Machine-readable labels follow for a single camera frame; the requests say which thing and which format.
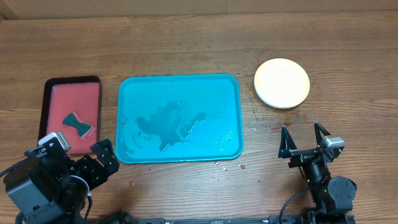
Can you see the green rimmed plate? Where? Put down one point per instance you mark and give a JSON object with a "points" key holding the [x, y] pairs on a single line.
{"points": [[281, 76]]}

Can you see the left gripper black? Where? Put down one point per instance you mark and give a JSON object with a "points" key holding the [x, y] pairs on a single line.
{"points": [[106, 165]]}

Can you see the black tray with red liquid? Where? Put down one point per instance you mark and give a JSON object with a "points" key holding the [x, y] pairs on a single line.
{"points": [[62, 96]]}

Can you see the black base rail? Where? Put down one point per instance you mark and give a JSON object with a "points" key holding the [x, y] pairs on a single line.
{"points": [[125, 218]]}

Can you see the teal plastic tray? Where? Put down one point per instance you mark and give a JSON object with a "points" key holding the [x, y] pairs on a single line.
{"points": [[179, 118]]}

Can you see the dark green sponge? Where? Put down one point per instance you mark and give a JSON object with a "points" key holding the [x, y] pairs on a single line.
{"points": [[83, 129]]}

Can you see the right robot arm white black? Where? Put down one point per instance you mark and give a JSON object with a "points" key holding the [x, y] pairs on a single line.
{"points": [[332, 196]]}

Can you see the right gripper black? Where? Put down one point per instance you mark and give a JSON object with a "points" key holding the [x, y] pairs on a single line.
{"points": [[289, 150]]}

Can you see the white plate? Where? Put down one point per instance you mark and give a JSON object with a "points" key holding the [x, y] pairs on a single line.
{"points": [[282, 101]]}

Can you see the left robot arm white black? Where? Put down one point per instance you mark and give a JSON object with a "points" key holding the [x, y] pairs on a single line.
{"points": [[50, 187]]}

